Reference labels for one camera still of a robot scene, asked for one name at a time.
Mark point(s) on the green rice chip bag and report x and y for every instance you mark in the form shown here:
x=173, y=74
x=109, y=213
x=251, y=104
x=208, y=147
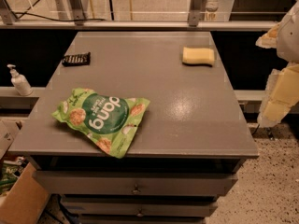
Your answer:
x=109, y=122

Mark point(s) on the green packages in box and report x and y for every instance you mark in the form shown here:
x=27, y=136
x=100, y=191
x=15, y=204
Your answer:
x=10, y=173

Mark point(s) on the black snack bar wrapper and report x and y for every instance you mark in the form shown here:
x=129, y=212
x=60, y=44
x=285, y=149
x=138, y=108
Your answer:
x=77, y=59

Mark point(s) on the cardboard box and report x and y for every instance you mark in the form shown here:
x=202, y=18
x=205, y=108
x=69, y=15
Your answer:
x=26, y=199

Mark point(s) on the yellow sponge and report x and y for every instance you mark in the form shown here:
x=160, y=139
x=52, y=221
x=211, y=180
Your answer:
x=194, y=56

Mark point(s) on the white pump bottle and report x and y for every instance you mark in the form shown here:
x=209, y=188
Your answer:
x=19, y=81

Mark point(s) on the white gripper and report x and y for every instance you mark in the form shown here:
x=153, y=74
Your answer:
x=290, y=36

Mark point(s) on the drawer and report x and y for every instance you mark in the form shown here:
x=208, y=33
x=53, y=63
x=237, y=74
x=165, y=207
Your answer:
x=135, y=184
x=139, y=207

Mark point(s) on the grey drawer cabinet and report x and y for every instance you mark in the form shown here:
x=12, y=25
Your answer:
x=136, y=136

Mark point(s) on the grey metal rail frame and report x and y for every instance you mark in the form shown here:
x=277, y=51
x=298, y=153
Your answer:
x=174, y=15

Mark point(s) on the top drawer front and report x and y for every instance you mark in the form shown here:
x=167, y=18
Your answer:
x=135, y=184

